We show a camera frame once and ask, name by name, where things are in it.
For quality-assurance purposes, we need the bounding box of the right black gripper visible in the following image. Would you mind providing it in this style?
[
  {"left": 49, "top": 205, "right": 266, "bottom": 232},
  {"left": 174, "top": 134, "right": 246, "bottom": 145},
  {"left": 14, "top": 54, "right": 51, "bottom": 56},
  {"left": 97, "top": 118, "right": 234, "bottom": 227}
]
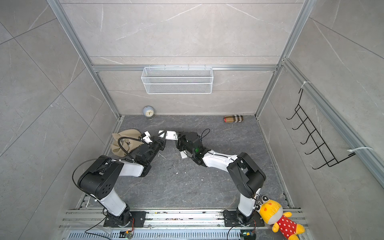
[{"left": 174, "top": 130, "right": 197, "bottom": 157}]

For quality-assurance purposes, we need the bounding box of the white battery cover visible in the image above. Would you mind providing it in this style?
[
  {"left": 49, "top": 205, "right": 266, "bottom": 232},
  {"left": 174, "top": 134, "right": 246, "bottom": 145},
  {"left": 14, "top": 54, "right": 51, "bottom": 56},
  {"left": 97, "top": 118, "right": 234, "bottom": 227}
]
[{"left": 180, "top": 151, "right": 188, "bottom": 159}]

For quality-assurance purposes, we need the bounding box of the white remote control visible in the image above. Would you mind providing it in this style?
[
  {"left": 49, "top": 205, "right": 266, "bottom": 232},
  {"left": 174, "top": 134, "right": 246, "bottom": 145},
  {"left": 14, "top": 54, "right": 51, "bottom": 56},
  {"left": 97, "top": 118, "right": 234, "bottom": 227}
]
[{"left": 162, "top": 131, "right": 178, "bottom": 141}]

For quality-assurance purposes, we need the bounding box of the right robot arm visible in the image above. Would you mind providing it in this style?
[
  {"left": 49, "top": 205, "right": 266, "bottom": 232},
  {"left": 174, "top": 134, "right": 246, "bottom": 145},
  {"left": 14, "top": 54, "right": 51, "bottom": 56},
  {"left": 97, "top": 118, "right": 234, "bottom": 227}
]
[{"left": 175, "top": 132, "right": 267, "bottom": 224}]

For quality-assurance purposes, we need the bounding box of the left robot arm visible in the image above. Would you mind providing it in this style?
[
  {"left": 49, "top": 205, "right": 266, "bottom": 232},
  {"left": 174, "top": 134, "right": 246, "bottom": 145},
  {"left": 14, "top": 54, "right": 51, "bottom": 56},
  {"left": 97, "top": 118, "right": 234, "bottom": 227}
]
[{"left": 77, "top": 136, "right": 166, "bottom": 227}]

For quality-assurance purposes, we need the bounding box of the beige cap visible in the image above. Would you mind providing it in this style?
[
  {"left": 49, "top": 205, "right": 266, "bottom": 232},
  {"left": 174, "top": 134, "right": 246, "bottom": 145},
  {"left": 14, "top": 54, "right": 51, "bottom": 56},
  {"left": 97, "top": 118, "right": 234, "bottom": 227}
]
[{"left": 111, "top": 129, "right": 143, "bottom": 157}]

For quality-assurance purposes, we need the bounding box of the small round grey clock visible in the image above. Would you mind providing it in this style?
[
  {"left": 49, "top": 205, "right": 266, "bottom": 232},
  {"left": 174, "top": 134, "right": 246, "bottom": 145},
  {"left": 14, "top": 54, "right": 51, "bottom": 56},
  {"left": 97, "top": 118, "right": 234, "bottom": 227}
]
[{"left": 143, "top": 106, "right": 155, "bottom": 119}]

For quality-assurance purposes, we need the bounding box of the plaid striped slipper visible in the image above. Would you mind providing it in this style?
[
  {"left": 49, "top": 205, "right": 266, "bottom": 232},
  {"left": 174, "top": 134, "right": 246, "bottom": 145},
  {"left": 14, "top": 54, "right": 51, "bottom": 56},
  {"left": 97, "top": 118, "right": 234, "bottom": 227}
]
[{"left": 224, "top": 115, "right": 244, "bottom": 123}]

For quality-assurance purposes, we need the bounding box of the yellow plush toy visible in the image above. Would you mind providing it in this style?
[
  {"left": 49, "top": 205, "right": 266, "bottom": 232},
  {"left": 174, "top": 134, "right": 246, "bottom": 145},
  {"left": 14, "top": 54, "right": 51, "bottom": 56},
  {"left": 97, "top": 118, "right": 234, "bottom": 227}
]
[{"left": 256, "top": 196, "right": 306, "bottom": 240}]

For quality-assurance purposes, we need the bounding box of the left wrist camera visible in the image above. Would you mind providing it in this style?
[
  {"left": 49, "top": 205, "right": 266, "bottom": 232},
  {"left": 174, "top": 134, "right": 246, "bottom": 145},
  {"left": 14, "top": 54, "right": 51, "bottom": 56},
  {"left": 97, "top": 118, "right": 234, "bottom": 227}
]
[{"left": 141, "top": 131, "right": 153, "bottom": 144}]

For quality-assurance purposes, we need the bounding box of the white wire mesh basket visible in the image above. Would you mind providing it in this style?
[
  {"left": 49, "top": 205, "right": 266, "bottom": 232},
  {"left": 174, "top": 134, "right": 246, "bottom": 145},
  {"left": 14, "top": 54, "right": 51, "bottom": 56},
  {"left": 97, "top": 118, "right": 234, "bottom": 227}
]
[{"left": 141, "top": 67, "right": 214, "bottom": 95}]

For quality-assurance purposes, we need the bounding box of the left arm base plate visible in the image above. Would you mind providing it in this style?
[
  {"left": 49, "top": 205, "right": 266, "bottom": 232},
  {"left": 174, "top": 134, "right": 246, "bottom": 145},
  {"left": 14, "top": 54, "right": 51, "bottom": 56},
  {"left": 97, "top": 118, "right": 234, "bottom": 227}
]
[{"left": 104, "top": 211, "right": 147, "bottom": 228}]

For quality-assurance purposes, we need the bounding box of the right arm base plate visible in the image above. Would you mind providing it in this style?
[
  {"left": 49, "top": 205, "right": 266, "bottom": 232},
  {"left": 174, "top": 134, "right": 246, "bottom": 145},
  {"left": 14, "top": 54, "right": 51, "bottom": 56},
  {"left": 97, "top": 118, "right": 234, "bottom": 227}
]
[{"left": 222, "top": 210, "right": 265, "bottom": 227}]

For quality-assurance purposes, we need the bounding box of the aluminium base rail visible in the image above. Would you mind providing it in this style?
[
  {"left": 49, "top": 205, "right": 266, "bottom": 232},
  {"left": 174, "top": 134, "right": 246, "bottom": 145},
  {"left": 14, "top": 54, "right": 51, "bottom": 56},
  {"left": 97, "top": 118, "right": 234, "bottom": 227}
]
[{"left": 56, "top": 208, "right": 313, "bottom": 240}]

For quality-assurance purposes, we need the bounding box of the black wall hook rack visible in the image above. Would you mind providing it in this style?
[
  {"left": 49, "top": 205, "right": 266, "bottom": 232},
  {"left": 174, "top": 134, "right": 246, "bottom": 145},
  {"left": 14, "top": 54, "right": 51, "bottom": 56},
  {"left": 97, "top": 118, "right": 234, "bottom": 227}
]
[{"left": 286, "top": 89, "right": 356, "bottom": 170}]

